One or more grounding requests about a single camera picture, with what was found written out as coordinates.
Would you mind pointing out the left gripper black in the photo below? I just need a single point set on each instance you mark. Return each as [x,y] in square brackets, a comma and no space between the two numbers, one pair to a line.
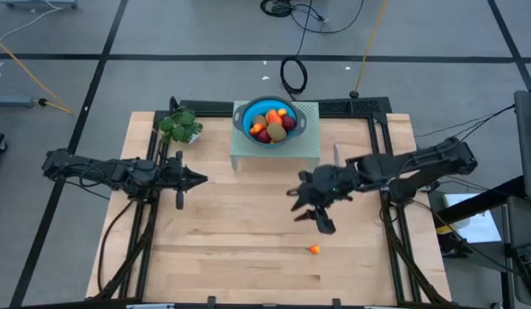
[176,178]

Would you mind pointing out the dark red round fruit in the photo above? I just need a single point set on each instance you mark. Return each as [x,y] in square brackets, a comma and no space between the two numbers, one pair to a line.
[263,137]
[289,123]

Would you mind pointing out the green potted plant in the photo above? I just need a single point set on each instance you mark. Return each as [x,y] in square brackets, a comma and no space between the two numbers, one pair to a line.
[179,126]

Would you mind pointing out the black table edge clip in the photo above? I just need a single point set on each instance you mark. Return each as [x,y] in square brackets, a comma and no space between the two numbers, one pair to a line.
[211,301]
[336,302]

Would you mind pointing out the grey stand base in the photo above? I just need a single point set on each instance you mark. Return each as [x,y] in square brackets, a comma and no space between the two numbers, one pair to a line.
[38,4]
[10,101]

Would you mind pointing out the brown kiwi fruit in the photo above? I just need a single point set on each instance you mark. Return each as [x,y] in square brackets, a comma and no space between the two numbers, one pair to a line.
[259,120]
[276,133]

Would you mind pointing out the blue grey collapsible bowl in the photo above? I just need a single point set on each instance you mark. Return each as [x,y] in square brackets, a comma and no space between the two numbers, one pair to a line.
[246,120]

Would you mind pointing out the orange red mango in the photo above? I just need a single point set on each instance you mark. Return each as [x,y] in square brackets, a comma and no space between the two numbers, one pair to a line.
[273,116]

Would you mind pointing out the black metal table frame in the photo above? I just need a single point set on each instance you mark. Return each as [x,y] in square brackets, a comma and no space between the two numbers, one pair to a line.
[363,107]

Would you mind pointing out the black keyboard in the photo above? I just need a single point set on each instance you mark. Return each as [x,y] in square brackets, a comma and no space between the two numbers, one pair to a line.
[530,259]

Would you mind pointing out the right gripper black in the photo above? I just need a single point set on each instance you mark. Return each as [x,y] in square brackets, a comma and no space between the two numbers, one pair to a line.
[329,182]

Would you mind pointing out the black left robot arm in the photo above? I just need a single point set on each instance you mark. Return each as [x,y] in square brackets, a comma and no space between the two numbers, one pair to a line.
[106,171]

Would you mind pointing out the grey desk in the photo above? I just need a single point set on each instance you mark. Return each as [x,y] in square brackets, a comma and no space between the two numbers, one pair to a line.
[520,219]

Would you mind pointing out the grey monitor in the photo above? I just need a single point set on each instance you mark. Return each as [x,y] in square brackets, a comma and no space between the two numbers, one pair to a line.
[529,141]

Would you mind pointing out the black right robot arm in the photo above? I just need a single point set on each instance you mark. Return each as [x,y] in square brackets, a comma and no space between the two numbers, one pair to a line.
[411,167]

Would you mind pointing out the mint green perforated shelf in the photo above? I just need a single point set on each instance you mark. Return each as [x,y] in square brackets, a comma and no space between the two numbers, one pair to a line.
[303,150]

